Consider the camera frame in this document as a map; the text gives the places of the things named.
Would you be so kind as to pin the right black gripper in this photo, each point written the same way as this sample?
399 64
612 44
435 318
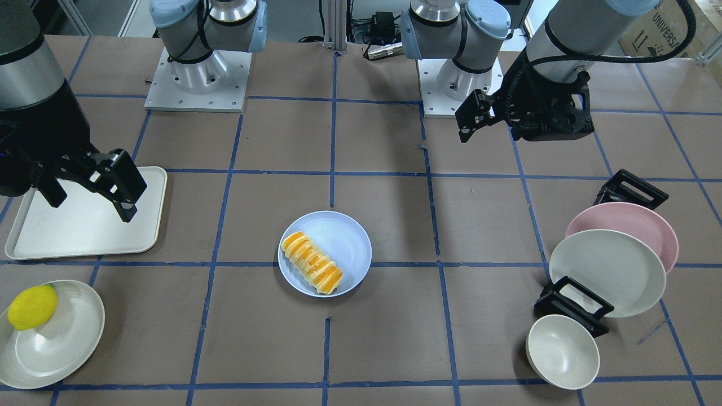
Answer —
40 121

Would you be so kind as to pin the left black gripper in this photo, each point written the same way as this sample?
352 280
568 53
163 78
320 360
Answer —
478 111

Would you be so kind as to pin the blue plate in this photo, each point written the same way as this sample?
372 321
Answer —
338 235

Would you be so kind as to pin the orange striped bread loaf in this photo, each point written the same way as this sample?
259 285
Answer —
315 266

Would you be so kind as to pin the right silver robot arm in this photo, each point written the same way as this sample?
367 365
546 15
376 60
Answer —
190 30

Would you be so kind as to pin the pink plate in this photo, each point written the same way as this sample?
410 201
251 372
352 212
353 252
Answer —
635 220

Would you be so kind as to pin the cream plate in rack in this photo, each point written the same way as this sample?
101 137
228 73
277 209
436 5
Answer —
616 266

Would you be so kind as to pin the white rectangular tray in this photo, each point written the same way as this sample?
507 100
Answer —
86 224

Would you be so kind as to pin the silver metal cylinder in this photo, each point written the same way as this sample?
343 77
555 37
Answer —
384 52

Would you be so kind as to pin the yellow lemon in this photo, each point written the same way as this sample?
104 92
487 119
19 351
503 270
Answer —
33 307

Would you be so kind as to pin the shallow cream bowl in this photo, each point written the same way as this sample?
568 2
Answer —
38 357

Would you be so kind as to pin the cardboard box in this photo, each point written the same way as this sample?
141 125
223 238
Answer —
663 28

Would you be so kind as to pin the black dish rack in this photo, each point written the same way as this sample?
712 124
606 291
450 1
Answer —
570 298

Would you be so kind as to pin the cream deep bowl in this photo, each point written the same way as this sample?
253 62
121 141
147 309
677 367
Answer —
562 352

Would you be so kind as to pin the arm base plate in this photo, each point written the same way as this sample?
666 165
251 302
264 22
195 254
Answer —
217 84
444 86

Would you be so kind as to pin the aluminium frame post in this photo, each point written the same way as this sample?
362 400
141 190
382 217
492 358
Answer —
335 25

